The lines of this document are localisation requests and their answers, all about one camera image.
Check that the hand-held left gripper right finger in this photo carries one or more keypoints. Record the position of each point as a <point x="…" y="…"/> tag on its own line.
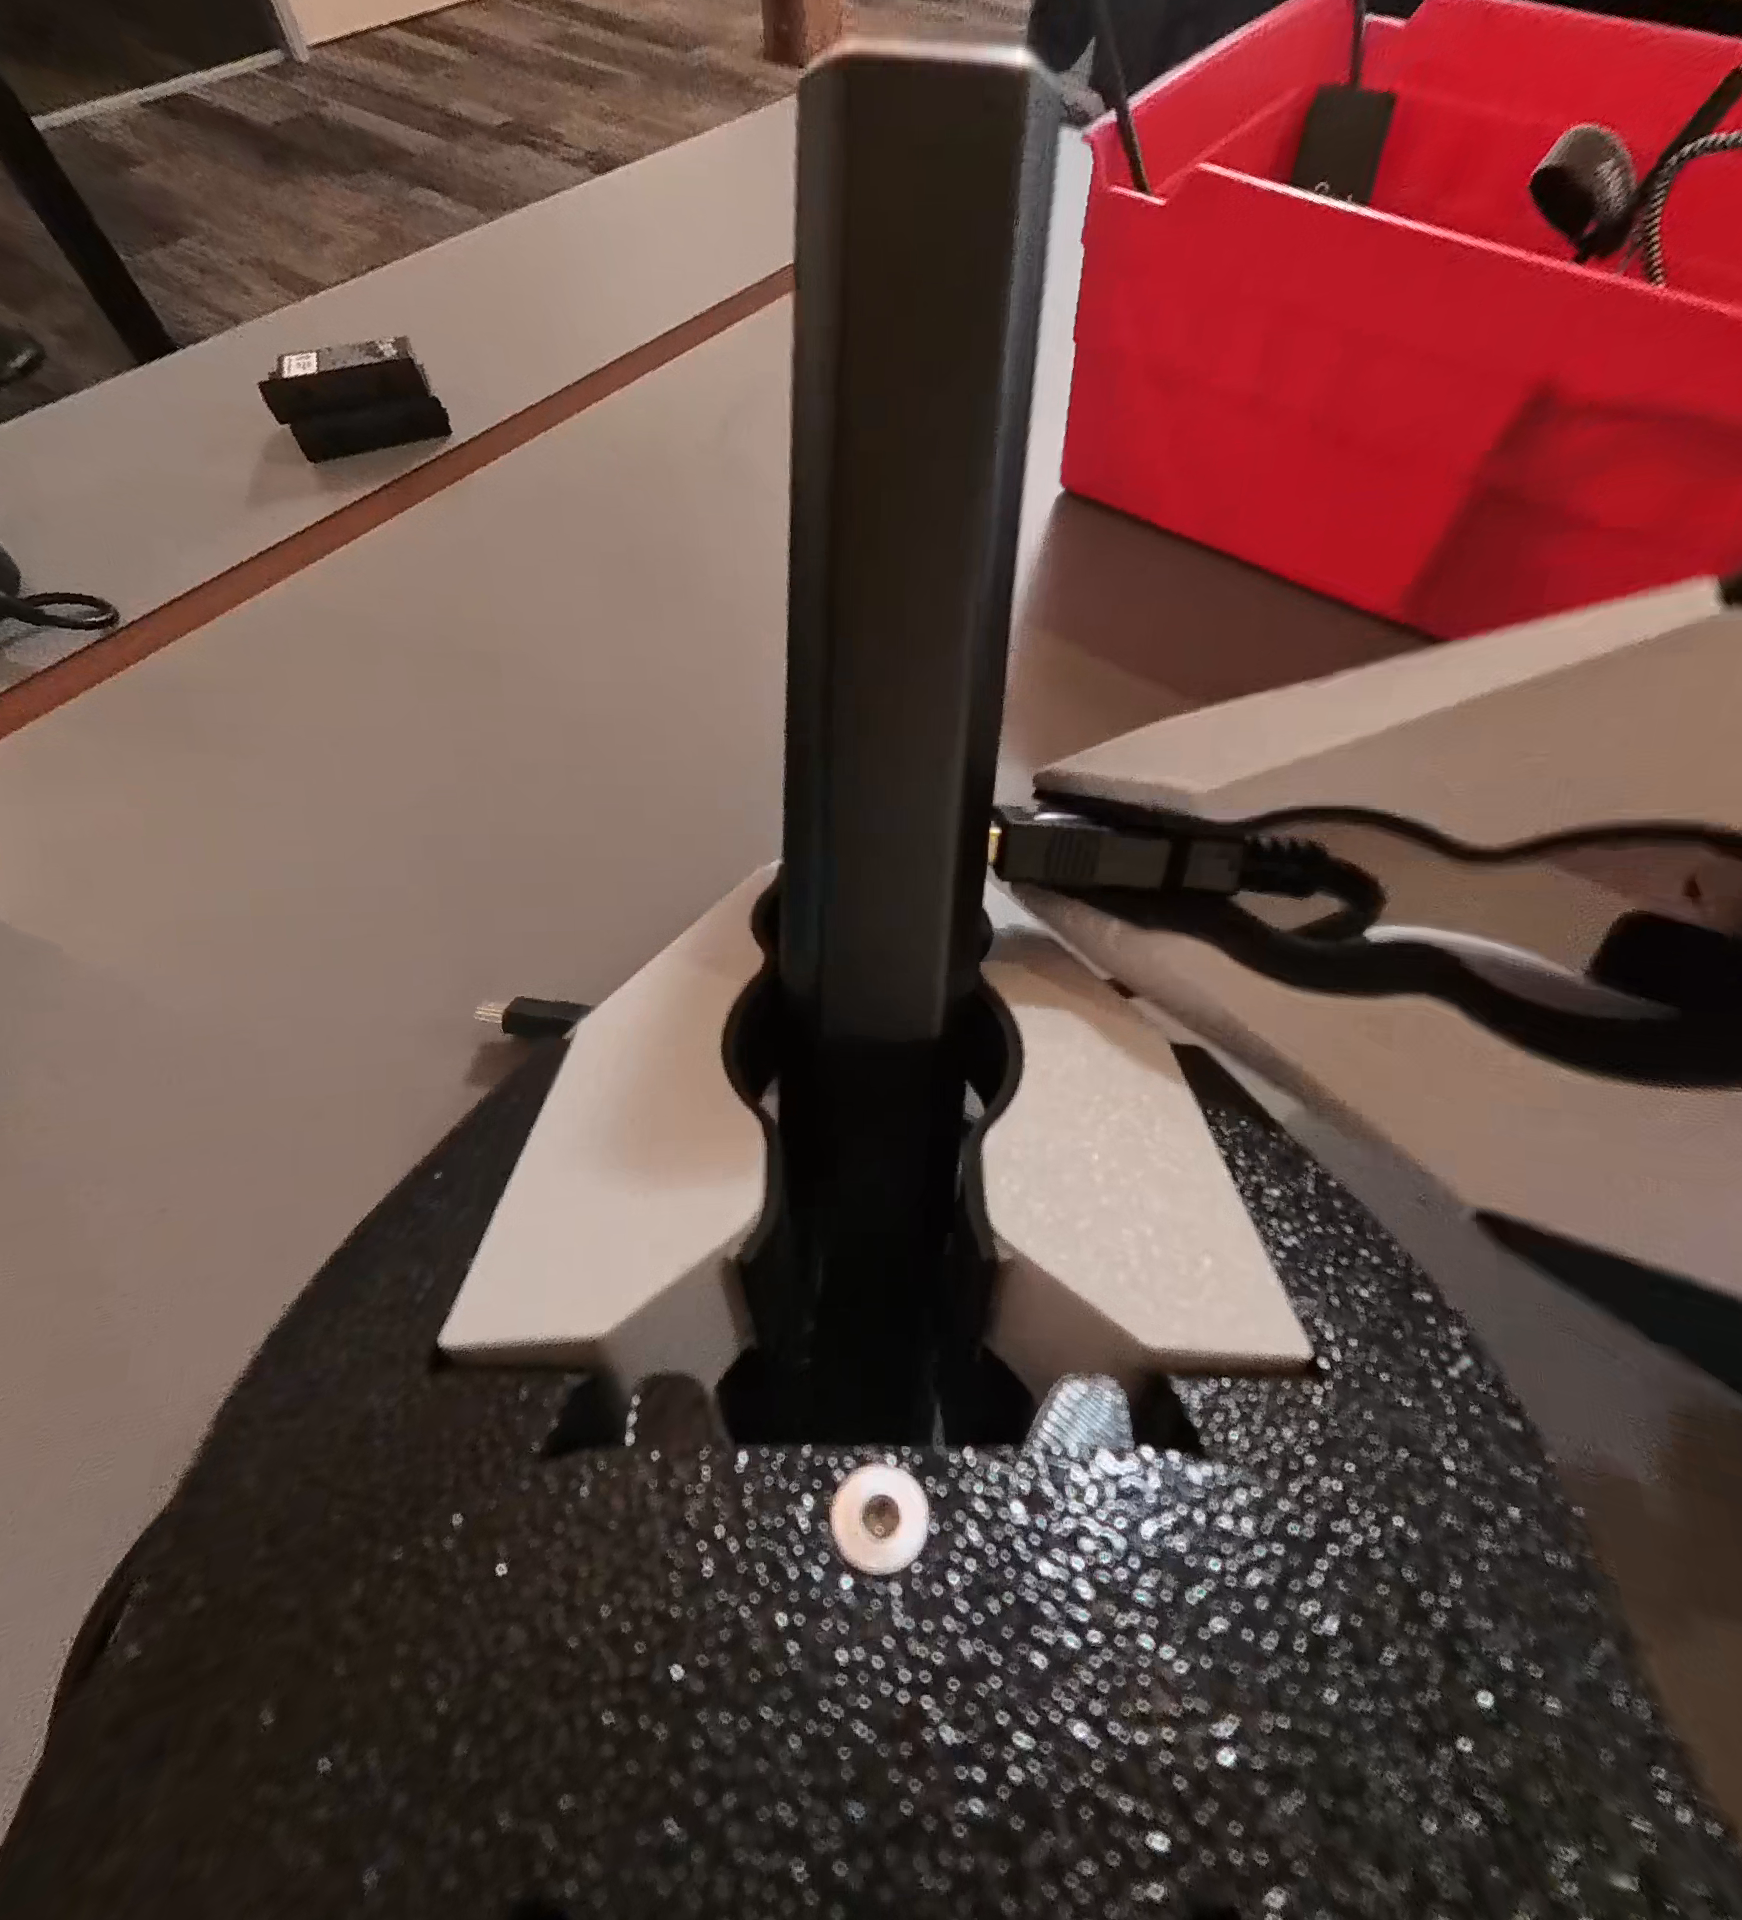
<point x="1140" y="1201"/>

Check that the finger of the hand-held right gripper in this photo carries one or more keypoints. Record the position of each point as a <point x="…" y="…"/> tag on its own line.
<point x="1486" y="721"/>
<point x="1411" y="1111"/>

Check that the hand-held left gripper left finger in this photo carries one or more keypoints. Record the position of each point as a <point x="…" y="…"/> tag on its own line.
<point x="588" y="1201"/>

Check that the red plastic bin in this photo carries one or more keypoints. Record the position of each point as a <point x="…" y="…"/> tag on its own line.
<point x="1338" y="420"/>

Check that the black usb hub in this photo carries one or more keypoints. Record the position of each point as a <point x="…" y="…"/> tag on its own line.
<point x="902" y="527"/>

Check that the black adapter block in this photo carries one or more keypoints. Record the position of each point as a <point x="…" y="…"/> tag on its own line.
<point x="1343" y="136"/>

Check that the black battery pack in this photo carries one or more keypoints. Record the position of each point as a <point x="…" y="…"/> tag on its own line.
<point x="347" y="371"/>
<point x="370" y="430"/>

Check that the black table leg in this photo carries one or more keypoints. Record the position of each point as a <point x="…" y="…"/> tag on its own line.
<point x="47" y="182"/>

